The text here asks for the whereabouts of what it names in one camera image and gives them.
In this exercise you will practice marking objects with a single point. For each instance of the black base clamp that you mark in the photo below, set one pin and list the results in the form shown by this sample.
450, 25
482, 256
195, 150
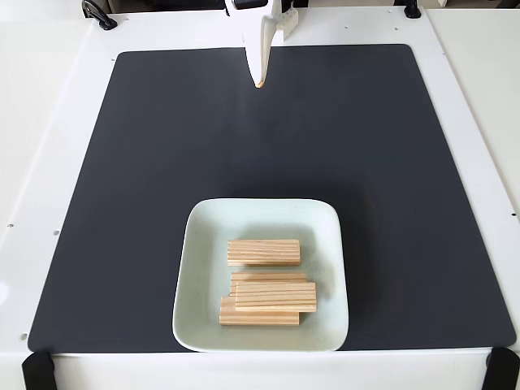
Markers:
286, 4

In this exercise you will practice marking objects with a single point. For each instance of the black rubber mat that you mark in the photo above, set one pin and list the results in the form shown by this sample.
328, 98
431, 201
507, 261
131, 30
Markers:
122, 203

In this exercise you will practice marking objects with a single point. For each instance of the wooden block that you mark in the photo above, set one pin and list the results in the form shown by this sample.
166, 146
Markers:
243, 317
268, 277
276, 296
264, 252

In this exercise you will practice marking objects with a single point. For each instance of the pale green square plate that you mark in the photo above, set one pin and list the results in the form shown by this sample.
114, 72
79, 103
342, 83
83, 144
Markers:
203, 243

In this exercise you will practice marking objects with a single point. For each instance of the black table clamp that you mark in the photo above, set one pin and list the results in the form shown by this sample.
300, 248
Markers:
99, 14
412, 9

